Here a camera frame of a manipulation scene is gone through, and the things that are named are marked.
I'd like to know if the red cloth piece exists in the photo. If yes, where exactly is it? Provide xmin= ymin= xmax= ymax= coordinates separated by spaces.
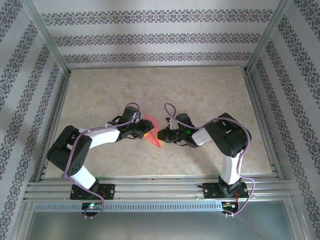
xmin=142 ymin=113 xmax=163 ymax=150

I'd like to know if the grey metal panel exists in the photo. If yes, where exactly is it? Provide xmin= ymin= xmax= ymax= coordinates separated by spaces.
xmin=24 ymin=211 xmax=302 ymax=240

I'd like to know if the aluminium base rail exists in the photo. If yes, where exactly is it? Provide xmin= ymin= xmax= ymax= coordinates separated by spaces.
xmin=23 ymin=175 xmax=297 ymax=202

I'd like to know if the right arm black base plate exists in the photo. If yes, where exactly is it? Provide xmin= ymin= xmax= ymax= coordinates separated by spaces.
xmin=202 ymin=182 xmax=250 ymax=200

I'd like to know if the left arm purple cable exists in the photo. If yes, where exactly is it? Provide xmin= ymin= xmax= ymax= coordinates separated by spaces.
xmin=61 ymin=102 xmax=141 ymax=220

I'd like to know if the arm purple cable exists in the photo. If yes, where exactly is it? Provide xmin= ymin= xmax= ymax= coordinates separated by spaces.
xmin=163 ymin=102 xmax=256 ymax=218
xmin=61 ymin=102 xmax=141 ymax=220

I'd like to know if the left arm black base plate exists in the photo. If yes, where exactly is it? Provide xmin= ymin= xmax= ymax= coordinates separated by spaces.
xmin=70 ymin=183 xmax=116 ymax=201

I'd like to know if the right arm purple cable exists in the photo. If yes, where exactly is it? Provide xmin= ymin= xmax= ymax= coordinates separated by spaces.
xmin=163 ymin=102 xmax=256 ymax=218

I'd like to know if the slotted grey cable duct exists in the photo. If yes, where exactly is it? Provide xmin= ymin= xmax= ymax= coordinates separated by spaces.
xmin=33 ymin=201 xmax=223 ymax=212

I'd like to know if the left aluminium side rail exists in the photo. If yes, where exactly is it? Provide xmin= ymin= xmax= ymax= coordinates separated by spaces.
xmin=34 ymin=71 xmax=73 ymax=181

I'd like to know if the aluminium side rail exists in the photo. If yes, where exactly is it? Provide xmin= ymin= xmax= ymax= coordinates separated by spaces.
xmin=34 ymin=71 xmax=73 ymax=181
xmin=242 ymin=69 xmax=285 ymax=180

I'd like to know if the right aluminium side rail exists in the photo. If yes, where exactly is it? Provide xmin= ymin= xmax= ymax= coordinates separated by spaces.
xmin=242 ymin=69 xmax=285 ymax=180

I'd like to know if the left aluminium frame post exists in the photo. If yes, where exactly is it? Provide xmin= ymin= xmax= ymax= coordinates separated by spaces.
xmin=23 ymin=0 xmax=70 ymax=74

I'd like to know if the aluminium frame post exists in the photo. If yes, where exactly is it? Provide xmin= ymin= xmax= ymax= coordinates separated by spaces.
xmin=23 ymin=0 xmax=70 ymax=74
xmin=245 ymin=0 xmax=294 ymax=74

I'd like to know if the right aluminium frame post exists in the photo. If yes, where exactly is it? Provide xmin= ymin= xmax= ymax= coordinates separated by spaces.
xmin=245 ymin=0 xmax=294 ymax=74

